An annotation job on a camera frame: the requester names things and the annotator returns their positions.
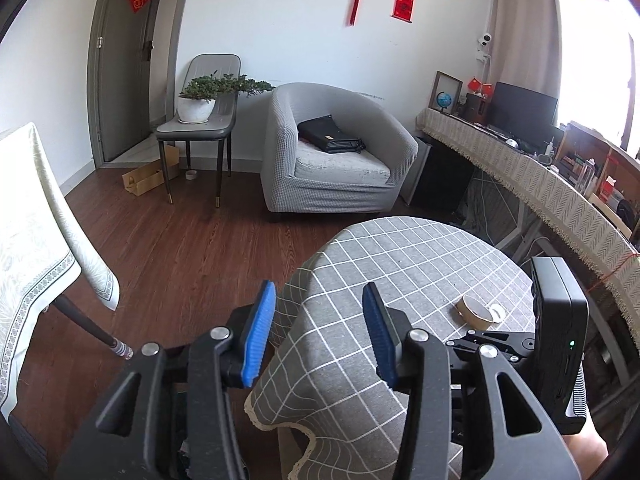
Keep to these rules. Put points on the cream patterned tablecloth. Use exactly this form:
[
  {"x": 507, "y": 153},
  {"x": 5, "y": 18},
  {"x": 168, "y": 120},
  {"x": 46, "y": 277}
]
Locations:
[{"x": 35, "y": 240}]

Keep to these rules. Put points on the red wall banner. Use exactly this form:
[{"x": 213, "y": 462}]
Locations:
[{"x": 403, "y": 2}]

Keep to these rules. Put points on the small red flags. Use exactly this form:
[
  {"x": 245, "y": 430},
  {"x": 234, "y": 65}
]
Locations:
[{"x": 480, "y": 87}]

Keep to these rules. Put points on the brown cardboard tape roll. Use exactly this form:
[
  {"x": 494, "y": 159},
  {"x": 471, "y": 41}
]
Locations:
[{"x": 467, "y": 317}]

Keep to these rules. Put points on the desk with beige cloth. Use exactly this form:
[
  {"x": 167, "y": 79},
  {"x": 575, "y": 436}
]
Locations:
[{"x": 545, "y": 190}]

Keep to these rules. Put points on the black bag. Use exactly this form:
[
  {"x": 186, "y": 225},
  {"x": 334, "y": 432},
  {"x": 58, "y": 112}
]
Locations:
[{"x": 325, "y": 132}]

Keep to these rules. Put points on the picture frame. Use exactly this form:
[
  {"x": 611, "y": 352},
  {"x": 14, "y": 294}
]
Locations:
[{"x": 450, "y": 82}]

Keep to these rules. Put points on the grey armchair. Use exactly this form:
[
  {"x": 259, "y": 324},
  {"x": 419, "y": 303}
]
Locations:
[{"x": 340, "y": 180}]

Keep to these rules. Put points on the grey door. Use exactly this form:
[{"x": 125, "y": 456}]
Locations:
[{"x": 125, "y": 75}]

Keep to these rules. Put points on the wooden desk organizer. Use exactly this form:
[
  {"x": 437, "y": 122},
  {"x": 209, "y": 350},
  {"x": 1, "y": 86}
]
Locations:
[{"x": 585, "y": 155}]

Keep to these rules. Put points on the potted plant white pot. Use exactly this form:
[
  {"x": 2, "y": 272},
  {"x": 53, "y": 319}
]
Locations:
[{"x": 196, "y": 109}]

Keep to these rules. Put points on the black monitor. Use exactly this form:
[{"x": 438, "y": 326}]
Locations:
[{"x": 522, "y": 110}]

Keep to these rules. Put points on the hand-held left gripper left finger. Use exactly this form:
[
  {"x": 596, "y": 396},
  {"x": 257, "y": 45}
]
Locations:
[{"x": 257, "y": 335}]

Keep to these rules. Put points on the small blue globe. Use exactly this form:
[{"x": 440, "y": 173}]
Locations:
[{"x": 443, "y": 100}]

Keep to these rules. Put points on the cardboard box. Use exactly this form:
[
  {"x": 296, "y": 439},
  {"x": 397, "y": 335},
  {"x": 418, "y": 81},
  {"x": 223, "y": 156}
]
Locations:
[{"x": 147, "y": 177}]

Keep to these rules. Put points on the dark table leg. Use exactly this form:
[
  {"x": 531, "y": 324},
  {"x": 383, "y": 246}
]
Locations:
[{"x": 85, "y": 324}]

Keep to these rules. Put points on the grey dining chair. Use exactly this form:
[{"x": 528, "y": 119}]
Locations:
[{"x": 210, "y": 127}]

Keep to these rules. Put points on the beige curtain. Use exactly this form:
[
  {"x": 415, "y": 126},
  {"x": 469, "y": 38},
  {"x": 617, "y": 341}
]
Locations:
[{"x": 525, "y": 35}]

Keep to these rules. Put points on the white security camera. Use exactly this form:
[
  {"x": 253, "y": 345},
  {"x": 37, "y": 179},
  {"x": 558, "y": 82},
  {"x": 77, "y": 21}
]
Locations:
[{"x": 484, "y": 45}]

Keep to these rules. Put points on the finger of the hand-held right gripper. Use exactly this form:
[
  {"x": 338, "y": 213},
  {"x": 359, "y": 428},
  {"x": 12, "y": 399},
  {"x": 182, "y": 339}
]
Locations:
[{"x": 507, "y": 339}]

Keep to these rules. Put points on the small white tape roll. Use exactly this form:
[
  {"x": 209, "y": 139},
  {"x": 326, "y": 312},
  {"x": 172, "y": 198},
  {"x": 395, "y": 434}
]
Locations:
[{"x": 190, "y": 175}]

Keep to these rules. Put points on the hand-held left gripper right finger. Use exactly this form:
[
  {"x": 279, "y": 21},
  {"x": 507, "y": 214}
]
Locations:
[{"x": 377, "y": 340}]

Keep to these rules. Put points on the person's right forearm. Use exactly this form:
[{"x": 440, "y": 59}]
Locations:
[{"x": 585, "y": 452}]

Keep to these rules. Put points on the white plastic lid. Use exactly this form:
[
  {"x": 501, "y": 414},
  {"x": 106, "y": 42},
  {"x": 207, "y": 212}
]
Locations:
[{"x": 498, "y": 313}]

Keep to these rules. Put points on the grey checked tablecloth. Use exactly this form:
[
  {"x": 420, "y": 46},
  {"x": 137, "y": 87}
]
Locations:
[{"x": 400, "y": 260}]

